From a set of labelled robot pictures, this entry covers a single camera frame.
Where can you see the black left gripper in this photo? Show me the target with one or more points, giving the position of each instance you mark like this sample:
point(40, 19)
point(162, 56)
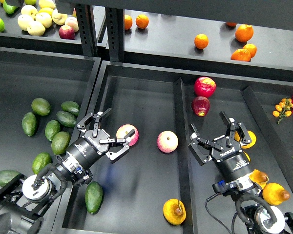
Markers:
point(90, 147)

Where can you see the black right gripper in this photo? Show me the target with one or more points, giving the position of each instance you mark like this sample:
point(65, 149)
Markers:
point(226, 152)

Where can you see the dark green avocado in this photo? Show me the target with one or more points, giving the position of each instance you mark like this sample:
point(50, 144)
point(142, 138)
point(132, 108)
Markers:
point(93, 197)

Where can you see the yellow pear with stem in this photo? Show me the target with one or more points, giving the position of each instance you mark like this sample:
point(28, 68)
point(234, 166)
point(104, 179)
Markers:
point(174, 211)

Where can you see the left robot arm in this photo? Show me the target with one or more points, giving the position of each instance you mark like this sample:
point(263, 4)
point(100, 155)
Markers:
point(24, 201)

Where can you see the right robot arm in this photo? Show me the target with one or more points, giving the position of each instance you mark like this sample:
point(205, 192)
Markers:
point(256, 200)

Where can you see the yellow pear top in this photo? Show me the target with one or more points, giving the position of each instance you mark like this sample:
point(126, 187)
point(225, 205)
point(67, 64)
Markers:
point(252, 136)

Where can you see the yellow pear round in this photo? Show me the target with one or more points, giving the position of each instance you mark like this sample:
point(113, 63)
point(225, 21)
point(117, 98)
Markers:
point(247, 156)

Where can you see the green avocado middle right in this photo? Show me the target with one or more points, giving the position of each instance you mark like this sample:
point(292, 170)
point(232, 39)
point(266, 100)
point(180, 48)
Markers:
point(66, 119)

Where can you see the green avocado upper right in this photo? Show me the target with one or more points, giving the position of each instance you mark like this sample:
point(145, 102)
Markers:
point(71, 107)

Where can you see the green avocado lower centre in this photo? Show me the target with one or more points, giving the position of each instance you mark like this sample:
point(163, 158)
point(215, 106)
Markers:
point(60, 142)

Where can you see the yellow pear lower middle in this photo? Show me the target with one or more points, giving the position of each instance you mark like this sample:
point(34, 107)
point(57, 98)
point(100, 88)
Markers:
point(259, 177)

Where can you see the green avocado top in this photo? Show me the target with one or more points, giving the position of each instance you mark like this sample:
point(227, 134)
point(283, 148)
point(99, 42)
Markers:
point(41, 106)

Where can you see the light green avocado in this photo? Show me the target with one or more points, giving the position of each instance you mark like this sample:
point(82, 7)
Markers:
point(40, 161)

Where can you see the green avocado far left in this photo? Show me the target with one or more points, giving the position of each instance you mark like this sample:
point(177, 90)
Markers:
point(29, 124)

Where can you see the yellow pear lower right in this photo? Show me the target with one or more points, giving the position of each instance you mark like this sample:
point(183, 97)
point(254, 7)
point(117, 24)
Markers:
point(275, 194)

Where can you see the large dark avocado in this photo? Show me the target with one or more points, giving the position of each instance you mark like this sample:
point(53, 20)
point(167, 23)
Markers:
point(7, 175)

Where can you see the pink apple left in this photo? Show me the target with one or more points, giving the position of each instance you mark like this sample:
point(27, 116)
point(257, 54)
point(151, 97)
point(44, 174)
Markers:
point(124, 130)

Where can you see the pink apple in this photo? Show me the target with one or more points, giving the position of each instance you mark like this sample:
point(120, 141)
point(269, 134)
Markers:
point(167, 141)
point(124, 130)

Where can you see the dark red apple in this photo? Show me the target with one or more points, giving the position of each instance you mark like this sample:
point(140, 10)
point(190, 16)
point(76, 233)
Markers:
point(200, 106)

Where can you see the pink apple right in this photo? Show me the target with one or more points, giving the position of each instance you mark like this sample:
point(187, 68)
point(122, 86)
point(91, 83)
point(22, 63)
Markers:
point(167, 141)

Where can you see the bright red apple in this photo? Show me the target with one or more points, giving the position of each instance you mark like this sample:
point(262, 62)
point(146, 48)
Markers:
point(204, 86)

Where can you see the orange cherry tomato bunch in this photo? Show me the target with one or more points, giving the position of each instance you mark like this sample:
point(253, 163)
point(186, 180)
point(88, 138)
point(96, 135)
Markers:
point(283, 109)

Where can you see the black centre tray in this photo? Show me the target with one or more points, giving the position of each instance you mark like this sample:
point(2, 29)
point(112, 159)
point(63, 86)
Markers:
point(138, 185)

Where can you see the black tray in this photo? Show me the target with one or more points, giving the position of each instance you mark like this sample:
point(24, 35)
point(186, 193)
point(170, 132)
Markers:
point(138, 185)
point(26, 75)

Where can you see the black tray divider right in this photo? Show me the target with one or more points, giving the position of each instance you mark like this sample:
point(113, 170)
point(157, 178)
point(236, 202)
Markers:
point(281, 154)

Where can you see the black tray divider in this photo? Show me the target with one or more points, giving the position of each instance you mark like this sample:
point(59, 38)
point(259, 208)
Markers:
point(189, 226)
point(281, 154)

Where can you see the orange front right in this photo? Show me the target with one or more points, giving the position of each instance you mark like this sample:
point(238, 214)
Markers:
point(241, 55)

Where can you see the black left tray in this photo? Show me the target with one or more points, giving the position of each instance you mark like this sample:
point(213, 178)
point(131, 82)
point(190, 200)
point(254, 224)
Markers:
point(26, 75)

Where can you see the black tray divider centre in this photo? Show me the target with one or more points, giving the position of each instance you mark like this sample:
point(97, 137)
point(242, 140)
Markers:
point(189, 226)

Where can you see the orange small right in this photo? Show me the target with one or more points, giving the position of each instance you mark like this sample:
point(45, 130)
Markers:
point(251, 48)

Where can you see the orange shelf centre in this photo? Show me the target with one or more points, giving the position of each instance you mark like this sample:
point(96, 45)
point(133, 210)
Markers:
point(201, 41)

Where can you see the red apple on shelf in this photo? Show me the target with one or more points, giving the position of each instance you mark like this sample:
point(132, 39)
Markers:
point(66, 32)

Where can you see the large orange shelf right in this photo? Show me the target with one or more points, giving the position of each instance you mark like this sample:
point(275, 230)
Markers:
point(244, 33)

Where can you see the orange half hidden left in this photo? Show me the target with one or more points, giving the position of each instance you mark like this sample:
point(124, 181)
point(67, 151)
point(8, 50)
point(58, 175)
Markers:
point(127, 22)

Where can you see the orange hidden at back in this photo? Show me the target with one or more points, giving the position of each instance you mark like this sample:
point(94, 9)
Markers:
point(231, 24)

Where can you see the pale peach fruit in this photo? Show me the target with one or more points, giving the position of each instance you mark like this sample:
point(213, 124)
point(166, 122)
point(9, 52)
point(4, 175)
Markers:
point(72, 22)

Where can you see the black shelf post right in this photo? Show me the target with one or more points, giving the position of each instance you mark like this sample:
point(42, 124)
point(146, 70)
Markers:
point(115, 31)

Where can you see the black shelf post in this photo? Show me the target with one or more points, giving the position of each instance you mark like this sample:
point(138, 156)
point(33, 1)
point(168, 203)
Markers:
point(87, 29)
point(115, 31)

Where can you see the black shelf post left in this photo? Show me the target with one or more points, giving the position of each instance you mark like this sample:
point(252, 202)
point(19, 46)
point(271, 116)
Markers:
point(87, 29)

